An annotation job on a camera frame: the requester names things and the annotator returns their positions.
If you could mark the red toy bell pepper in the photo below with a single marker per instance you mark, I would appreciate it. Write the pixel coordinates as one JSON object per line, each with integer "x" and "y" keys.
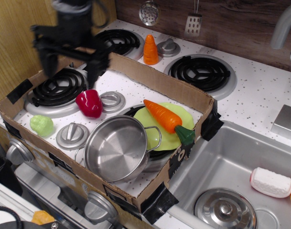
{"x": 90, "y": 104}

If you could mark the orange toy carrot green top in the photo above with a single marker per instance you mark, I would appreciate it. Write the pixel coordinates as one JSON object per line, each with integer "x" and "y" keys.
{"x": 170, "y": 121}

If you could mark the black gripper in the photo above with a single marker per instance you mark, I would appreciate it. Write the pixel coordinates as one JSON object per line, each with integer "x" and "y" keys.
{"x": 71, "y": 37}

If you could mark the silver stove knob centre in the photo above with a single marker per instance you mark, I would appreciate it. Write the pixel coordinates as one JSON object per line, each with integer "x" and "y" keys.
{"x": 112, "y": 102}

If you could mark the black burner front left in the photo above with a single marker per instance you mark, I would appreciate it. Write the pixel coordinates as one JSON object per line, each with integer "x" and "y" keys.
{"x": 55, "y": 97}

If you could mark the light green plastic plate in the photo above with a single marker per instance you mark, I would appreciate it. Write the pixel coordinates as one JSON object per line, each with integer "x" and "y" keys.
{"x": 187, "y": 119}

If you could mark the yellow orange toy piece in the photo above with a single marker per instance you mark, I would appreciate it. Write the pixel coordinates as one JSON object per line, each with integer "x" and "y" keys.
{"x": 41, "y": 217}

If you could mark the silver oven knob left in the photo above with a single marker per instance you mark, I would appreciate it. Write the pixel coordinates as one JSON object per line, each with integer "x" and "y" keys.
{"x": 18, "y": 153}

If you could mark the hanging silver strainer spoon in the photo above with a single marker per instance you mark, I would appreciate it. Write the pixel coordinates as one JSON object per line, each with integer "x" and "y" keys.
{"x": 149, "y": 13}

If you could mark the silver stove knob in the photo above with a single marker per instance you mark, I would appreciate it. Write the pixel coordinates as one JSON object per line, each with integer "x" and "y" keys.
{"x": 168, "y": 48}
{"x": 112, "y": 102}
{"x": 72, "y": 136}

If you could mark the silver oven knob right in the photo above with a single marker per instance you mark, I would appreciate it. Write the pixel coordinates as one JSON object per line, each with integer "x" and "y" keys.
{"x": 98, "y": 209}

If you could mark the black burner under plate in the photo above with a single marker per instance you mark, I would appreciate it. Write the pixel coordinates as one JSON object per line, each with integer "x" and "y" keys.
{"x": 157, "y": 159}

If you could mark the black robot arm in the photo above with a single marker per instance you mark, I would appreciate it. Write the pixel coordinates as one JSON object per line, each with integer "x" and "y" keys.
{"x": 73, "y": 4}

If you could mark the silver stove knob back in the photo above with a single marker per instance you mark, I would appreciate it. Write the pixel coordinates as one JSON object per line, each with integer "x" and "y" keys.
{"x": 168, "y": 48}

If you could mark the stainless steel sink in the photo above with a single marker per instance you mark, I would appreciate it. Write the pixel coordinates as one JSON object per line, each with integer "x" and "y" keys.
{"x": 227, "y": 161}

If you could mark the stainless steel pot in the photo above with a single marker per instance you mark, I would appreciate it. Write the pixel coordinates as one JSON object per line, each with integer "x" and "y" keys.
{"x": 116, "y": 150}

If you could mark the white and red toy food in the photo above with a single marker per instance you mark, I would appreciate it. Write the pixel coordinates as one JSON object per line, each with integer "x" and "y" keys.
{"x": 270, "y": 183}

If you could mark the orange toy cone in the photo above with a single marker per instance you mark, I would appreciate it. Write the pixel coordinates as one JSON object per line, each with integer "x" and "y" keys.
{"x": 150, "y": 51}

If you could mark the steel pot lid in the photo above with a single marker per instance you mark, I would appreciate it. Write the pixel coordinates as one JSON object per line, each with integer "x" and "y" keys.
{"x": 224, "y": 208}

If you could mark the hanging silver spatula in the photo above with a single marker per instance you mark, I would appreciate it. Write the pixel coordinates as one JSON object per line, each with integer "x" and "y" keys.
{"x": 193, "y": 22}

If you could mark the light green toy vegetable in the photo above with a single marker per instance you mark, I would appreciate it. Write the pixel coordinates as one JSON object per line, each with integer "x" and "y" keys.
{"x": 42, "y": 125}

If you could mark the silver faucet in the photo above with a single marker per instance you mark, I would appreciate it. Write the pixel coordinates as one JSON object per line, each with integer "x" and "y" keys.
{"x": 281, "y": 30}

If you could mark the silver stove knob front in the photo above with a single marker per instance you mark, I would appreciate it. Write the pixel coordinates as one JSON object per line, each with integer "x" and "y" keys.
{"x": 72, "y": 136}

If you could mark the black burner back right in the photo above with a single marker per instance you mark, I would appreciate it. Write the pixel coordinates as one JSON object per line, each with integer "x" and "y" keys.
{"x": 208, "y": 73}

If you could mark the silver oven knob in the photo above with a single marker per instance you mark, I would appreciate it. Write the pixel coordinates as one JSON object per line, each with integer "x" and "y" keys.
{"x": 18, "y": 153}
{"x": 98, "y": 209}

